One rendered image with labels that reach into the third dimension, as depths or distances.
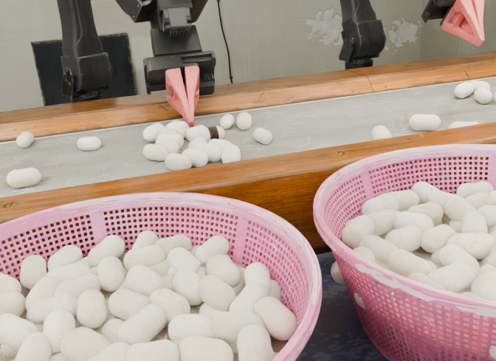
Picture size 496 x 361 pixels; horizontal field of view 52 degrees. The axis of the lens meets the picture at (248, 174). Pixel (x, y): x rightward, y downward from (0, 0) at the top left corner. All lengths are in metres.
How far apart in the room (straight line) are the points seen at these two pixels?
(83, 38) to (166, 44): 0.30
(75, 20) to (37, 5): 1.65
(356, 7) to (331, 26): 1.75
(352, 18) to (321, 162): 0.71
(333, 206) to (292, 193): 0.06
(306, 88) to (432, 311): 0.60
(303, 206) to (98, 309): 0.22
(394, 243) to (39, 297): 0.25
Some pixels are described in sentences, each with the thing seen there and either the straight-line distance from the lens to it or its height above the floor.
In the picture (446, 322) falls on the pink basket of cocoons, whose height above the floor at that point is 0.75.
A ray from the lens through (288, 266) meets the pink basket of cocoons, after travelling 0.35.
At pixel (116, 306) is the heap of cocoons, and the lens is 0.35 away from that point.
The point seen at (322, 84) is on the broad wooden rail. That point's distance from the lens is 0.87.
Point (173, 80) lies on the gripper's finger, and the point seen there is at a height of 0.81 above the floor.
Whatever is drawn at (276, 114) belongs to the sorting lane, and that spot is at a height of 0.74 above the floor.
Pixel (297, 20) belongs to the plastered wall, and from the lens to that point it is 2.84.
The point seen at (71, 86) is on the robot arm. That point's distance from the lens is 1.04.
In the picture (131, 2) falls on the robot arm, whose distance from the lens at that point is 0.83.
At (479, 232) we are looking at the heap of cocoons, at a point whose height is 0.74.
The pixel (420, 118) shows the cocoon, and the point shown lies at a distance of 0.66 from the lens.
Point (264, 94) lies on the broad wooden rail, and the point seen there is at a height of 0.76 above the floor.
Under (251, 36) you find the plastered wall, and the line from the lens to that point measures 2.77.
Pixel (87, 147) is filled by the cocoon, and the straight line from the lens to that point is 0.69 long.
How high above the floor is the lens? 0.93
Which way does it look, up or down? 20 degrees down
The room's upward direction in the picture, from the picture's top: 5 degrees counter-clockwise
